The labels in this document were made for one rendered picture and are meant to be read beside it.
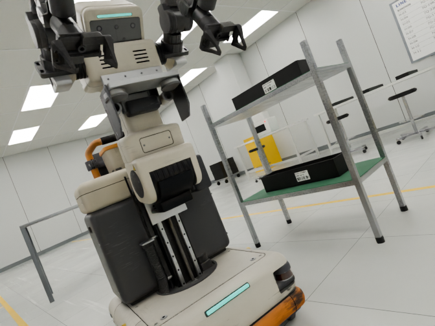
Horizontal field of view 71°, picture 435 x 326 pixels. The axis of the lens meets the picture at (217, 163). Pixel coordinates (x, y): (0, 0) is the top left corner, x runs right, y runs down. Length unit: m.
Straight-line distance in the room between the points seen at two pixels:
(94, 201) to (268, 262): 0.71
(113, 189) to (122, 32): 0.60
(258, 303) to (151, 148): 0.67
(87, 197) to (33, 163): 9.42
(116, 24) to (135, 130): 0.37
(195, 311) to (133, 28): 0.99
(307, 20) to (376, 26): 1.39
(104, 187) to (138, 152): 0.28
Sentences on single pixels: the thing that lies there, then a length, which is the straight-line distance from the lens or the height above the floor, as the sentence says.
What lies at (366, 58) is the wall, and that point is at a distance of 6.75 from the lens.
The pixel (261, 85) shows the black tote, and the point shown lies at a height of 1.04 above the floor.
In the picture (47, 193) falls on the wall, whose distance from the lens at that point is 10.57.
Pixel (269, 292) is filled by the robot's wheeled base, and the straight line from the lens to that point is 1.23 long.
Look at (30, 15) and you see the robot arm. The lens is 1.10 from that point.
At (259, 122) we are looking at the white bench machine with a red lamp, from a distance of 6.41.
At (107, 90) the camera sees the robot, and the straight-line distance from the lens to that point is 1.02.
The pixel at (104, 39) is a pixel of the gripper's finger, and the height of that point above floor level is 1.07.
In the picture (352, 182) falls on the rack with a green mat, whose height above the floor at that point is 0.34.
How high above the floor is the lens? 0.70
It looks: 1 degrees down
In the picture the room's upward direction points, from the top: 22 degrees counter-clockwise
